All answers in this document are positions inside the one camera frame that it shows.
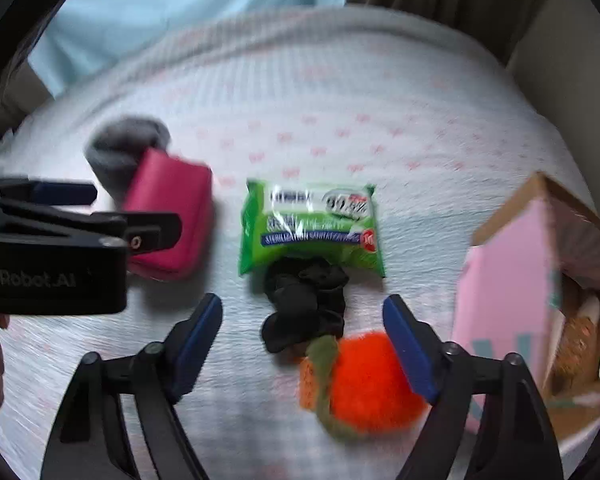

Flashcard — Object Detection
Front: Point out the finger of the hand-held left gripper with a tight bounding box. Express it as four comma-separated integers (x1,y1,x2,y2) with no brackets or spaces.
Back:
0,175,99,207
91,211,182,267

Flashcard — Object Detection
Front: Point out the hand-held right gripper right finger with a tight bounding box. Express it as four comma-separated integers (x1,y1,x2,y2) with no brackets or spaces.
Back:
382,294,566,480

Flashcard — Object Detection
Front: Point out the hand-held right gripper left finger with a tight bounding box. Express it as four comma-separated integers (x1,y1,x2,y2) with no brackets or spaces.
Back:
40,292,224,480

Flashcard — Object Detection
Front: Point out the pink pouch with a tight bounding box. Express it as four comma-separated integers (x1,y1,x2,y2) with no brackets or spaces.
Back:
122,147,215,281

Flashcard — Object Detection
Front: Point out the orange plush toy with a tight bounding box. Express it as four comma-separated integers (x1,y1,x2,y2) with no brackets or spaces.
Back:
298,332,431,444

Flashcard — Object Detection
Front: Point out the pink cardboard box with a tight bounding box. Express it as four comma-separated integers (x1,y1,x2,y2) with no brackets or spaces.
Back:
450,171,600,453

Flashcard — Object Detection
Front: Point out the grey rolled sock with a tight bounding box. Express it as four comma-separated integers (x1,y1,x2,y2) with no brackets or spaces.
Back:
85,117,172,202

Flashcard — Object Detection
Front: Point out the black sock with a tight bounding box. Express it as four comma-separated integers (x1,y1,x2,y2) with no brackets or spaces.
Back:
260,257,350,357

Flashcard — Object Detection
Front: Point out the green wet wipes packet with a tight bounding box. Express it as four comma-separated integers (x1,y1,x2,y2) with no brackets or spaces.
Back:
238,178,386,279

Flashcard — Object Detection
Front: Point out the dark furniture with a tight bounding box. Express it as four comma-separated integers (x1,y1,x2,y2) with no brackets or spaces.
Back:
0,0,77,147

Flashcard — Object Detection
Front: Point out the brown plush toy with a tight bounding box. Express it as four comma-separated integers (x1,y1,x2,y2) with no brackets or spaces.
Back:
550,280,600,397

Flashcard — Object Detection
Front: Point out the white pink-printed blanket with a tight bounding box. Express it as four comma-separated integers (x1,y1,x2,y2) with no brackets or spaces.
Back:
0,4,600,480

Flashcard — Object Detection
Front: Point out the light blue cloth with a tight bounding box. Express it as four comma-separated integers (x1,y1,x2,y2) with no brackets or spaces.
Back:
27,0,352,99

